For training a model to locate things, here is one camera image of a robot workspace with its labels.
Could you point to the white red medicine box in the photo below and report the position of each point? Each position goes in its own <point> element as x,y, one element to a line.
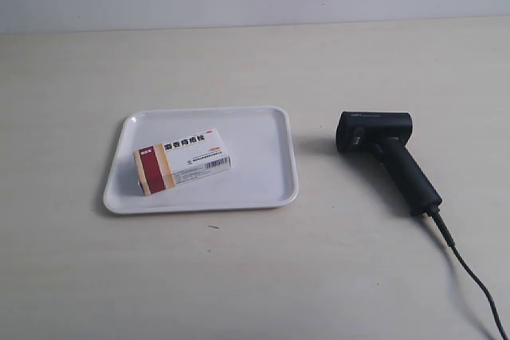
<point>166,165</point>

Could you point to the black handheld barcode scanner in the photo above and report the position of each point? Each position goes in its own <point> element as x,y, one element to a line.
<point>385,135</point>

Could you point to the white plastic tray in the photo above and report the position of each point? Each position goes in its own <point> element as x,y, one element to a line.
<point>259,142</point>

